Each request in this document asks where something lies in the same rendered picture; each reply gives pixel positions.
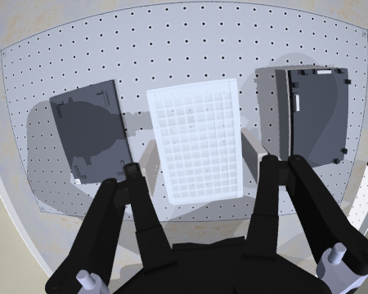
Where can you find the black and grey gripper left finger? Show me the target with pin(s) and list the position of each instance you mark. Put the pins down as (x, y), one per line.
(88, 267)

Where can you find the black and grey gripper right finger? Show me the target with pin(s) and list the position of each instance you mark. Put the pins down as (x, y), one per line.
(339, 249)

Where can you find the white well plate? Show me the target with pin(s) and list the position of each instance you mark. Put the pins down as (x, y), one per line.
(178, 148)

